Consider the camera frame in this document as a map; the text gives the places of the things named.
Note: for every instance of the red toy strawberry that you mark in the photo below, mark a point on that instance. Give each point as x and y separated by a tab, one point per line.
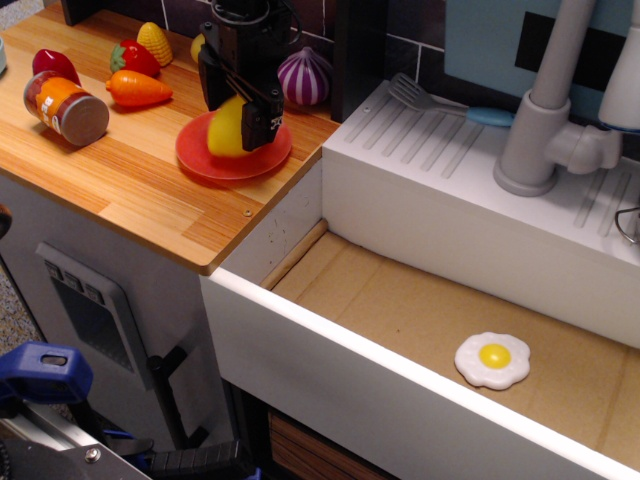
131	55

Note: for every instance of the white bottle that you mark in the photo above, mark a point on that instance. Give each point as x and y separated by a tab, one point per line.
620	104

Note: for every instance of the red plastic plate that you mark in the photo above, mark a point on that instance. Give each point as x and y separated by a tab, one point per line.
194	156

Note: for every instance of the blue clamp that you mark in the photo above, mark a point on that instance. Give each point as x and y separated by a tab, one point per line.
45	373

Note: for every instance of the red toy pepper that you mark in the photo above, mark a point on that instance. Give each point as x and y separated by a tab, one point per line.
53	61

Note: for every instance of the black oven door handle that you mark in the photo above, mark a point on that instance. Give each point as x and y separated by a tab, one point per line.
160	369

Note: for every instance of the white toy fried egg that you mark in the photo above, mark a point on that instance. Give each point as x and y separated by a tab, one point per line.
493	360

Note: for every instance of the yellow toy corn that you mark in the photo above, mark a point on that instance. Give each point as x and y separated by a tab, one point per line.
153	38

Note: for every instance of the white toy sink unit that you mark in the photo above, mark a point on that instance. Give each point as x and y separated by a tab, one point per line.
344	308

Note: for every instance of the grey toy faucet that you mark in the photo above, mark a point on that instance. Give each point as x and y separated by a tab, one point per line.
542	137

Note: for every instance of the grey oven door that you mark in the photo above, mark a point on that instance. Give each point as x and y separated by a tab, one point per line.
99	312

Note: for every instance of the grey spatula blue handle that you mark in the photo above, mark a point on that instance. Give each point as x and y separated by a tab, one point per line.
410	93

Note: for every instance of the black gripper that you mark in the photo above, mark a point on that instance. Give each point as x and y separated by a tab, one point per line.
245	42

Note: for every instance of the metal whisk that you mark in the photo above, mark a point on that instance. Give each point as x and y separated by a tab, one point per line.
627	224

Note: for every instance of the yellow toy potato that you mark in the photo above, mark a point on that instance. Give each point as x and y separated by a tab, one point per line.
196	46

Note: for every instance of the orange labelled toy can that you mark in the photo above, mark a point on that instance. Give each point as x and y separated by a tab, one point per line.
63	106

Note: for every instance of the purple striped toy onion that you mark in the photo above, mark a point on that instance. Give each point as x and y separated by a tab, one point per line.
305	77

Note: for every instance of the yellow toy lemon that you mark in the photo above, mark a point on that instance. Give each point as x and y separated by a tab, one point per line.
224	135

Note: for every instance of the orange toy carrot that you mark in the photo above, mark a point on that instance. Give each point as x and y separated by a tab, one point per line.
133	89

